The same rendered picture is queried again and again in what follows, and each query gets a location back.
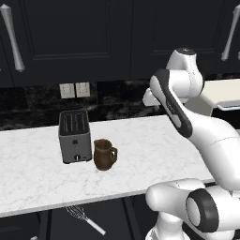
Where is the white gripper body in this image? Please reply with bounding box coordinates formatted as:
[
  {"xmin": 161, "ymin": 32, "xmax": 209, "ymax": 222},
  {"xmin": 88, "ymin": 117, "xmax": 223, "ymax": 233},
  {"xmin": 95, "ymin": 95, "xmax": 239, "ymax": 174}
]
[{"xmin": 142, "ymin": 87, "xmax": 165, "ymax": 108}]

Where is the dark open drawer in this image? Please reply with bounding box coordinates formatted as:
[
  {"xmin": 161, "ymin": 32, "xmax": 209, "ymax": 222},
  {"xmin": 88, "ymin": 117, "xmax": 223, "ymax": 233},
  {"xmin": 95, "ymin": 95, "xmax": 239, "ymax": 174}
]
[{"xmin": 37, "ymin": 196, "xmax": 148, "ymax": 240}]

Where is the white appliance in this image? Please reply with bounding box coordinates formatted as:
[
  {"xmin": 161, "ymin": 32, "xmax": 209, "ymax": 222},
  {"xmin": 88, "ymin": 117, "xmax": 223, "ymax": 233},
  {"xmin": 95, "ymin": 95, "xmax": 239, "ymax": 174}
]
[{"xmin": 183, "ymin": 78, "xmax": 240, "ymax": 117}]

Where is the brown jug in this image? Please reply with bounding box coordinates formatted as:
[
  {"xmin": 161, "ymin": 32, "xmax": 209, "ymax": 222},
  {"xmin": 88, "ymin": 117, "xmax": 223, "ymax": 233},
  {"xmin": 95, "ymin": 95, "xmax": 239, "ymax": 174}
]
[{"xmin": 93, "ymin": 138, "xmax": 119, "ymax": 172}]

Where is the dark cupboard door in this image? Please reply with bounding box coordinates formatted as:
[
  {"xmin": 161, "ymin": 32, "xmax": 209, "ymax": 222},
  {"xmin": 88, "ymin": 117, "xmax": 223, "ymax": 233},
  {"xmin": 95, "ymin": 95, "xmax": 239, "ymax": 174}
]
[
  {"xmin": 0, "ymin": 0, "xmax": 133, "ymax": 88},
  {"xmin": 225, "ymin": 0, "xmax": 240, "ymax": 75},
  {"xmin": 0, "ymin": 37, "xmax": 15, "ymax": 89},
  {"xmin": 130, "ymin": 0, "xmax": 236, "ymax": 81}
]

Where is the grey toaster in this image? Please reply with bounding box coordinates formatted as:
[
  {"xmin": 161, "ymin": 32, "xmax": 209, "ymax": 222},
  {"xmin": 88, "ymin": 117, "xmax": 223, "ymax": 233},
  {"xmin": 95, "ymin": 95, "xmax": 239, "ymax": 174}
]
[{"xmin": 57, "ymin": 109, "xmax": 93, "ymax": 165}]

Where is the beige wall socket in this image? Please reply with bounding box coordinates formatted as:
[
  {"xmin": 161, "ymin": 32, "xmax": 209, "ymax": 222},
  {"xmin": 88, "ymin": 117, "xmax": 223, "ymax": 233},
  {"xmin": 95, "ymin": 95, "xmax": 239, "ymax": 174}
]
[
  {"xmin": 59, "ymin": 82, "xmax": 76, "ymax": 99},
  {"xmin": 75, "ymin": 82, "xmax": 92, "ymax": 98}
]

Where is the whisk with white handle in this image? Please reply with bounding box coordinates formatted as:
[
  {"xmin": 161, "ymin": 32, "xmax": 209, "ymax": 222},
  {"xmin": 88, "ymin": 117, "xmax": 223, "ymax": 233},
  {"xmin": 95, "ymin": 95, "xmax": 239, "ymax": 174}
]
[{"xmin": 65, "ymin": 204, "xmax": 107, "ymax": 236}]

